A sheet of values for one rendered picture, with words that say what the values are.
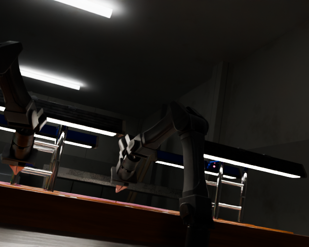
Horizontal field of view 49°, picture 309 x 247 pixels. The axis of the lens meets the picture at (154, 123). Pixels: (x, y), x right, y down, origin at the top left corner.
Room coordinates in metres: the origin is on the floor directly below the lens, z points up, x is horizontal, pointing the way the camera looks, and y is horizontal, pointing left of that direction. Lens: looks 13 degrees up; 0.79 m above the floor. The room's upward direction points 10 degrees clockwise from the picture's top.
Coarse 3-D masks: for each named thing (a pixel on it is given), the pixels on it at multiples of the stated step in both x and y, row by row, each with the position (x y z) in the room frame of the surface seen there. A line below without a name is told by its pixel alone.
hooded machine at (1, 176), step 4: (0, 156) 6.80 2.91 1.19; (0, 160) 6.80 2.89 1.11; (0, 164) 6.81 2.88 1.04; (4, 164) 6.83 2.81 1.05; (8, 164) 6.86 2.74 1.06; (0, 168) 6.82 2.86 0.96; (4, 168) 6.84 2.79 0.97; (8, 168) 6.87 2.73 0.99; (0, 172) 6.82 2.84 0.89; (4, 172) 6.85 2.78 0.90; (8, 172) 6.87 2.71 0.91; (12, 172) 6.90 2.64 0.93; (0, 176) 6.79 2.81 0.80; (4, 176) 6.82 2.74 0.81; (8, 176) 6.84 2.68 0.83; (0, 180) 6.80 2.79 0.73; (4, 180) 6.83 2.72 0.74; (8, 180) 6.85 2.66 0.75
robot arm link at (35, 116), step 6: (36, 108) 1.06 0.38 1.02; (42, 108) 1.06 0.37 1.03; (30, 114) 0.95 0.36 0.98; (36, 114) 0.98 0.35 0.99; (42, 114) 1.07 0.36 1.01; (6, 120) 0.98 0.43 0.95; (30, 120) 0.96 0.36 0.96; (36, 120) 0.99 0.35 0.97; (42, 120) 1.07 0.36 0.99; (18, 126) 0.99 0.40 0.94; (24, 126) 0.99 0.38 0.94; (30, 126) 0.99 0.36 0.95; (42, 126) 1.07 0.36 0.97; (36, 132) 1.07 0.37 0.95
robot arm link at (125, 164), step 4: (124, 152) 1.27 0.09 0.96; (128, 156) 1.23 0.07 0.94; (132, 156) 1.23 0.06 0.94; (124, 160) 1.25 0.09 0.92; (128, 160) 1.23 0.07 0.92; (132, 160) 1.23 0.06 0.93; (136, 160) 1.23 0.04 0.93; (124, 164) 1.25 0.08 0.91; (128, 164) 1.24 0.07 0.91; (132, 164) 1.23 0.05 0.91; (136, 164) 1.24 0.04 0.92; (128, 168) 1.25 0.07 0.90; (132, 168) 1.25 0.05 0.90
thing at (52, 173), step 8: (32, 96) 1.28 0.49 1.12; (64, 128) 1.47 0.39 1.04; (64, 136) 1.48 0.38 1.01; (40, 144) 1.45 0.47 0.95; (48, 144) 1.46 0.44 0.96; (56, 144) 1.47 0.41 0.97; (64, 144) 1.49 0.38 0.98; (56, 152) 1.47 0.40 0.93; (56, 160) 1.47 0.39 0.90; (24, 168) 1.44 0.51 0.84; (32, 168) 1.45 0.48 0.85; (56, 168) 1.48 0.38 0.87; (16, 176) 1.43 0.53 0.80; (56, 176) 1.49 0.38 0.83; (48, 184) 1.48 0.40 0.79
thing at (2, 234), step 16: (0, 224) 0.93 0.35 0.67; (16, 224) 0.99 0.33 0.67; (0, 240) 0.71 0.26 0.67; (16, 240) 0.74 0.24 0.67; (32, 240) 0.77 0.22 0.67; (48, 240) 0.81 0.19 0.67; (64, 240) 0.85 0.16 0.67; (80, 240) 0.90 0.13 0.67; (96, 240) 0.95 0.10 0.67; (112, 240) 1.01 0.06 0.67; (128, 240) 1.07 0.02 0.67
